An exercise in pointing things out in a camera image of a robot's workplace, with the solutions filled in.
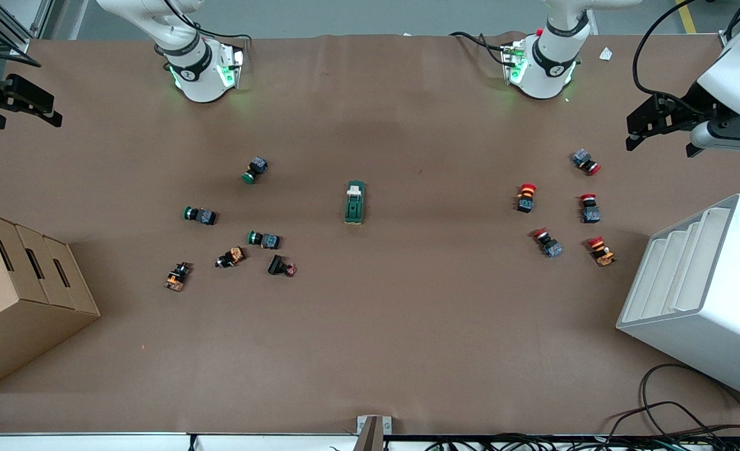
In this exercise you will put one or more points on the brown cardboard box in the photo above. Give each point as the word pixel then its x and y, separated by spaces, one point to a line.
pixel 13 313

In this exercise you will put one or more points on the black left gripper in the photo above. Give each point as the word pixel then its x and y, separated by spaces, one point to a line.
pixel 693 100

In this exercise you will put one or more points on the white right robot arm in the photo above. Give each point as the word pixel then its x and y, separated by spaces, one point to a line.
pixel 195 75

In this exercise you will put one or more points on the aluminium frame profile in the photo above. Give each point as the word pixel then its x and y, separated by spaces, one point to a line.
pixel 41 15

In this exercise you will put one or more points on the grey metal bracket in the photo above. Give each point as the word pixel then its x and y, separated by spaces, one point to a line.
pixel 373 433

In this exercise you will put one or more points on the green push button blue block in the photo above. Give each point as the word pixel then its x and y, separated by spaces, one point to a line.
pixel 265 240
pixel 201 216
pixel 256 169

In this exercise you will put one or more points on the black square push button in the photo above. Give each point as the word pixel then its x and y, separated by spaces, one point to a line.
pixel 279 265

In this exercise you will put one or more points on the white paper scrap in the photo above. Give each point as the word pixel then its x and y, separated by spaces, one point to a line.
pixel 605 54

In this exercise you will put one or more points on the red mushroom button orange block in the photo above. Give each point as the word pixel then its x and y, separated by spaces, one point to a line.
pixel 601 252
pixel 526 198

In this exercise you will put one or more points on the black button orange block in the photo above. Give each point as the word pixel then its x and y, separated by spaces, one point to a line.
pixel 231 257
pixel 178 277

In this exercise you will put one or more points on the brown paper table mat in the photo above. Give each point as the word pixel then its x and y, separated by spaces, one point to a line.
pixel 370 326

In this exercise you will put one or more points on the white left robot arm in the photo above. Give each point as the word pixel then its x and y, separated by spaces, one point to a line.
pixel 548 69

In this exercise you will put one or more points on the white tiered bin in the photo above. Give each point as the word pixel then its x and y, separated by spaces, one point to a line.
pixel 708 326

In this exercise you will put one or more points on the red mushroom button blue block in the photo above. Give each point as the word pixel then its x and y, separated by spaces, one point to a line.
pixel 585 161
pixel 590 210
pixel 548 243

